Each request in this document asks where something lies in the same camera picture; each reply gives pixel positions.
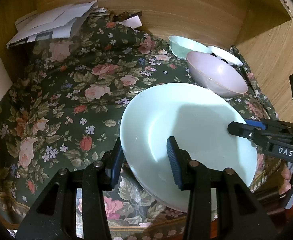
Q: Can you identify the pale pink folded card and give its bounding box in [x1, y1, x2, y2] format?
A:
[116, 15, 142, 29]

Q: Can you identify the stack of booklets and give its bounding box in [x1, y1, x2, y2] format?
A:
[89, 7, 112, 18]

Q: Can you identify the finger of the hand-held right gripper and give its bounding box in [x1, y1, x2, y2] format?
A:
[245, 119, 293, 137]
[227, 121, 273, 146]

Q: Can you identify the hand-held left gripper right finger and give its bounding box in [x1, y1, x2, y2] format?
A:
[167, 136, 278, 240]

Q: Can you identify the dark floral tablecloth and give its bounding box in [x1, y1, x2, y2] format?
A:
[0, 17, 287, 240]

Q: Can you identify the pink bowl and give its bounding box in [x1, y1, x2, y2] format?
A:
[186, 51, 249, 98]

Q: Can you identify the stack of white papers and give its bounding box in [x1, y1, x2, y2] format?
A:
[6, 0, 98, 49]

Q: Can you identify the light green bowl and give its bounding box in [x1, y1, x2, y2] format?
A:
[168, 35, 213, 60]

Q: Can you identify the person's right hand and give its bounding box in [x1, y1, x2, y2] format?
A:
[279, 167, 291, 195]

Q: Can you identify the white bowl with dark dots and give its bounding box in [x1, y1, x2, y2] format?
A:
[208, 45, 243, 69]

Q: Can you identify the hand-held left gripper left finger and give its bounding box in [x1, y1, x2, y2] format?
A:
[16, 137, 125, 240]

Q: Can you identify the light green plate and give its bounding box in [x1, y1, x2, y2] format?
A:
[120, 82, 258, 188]

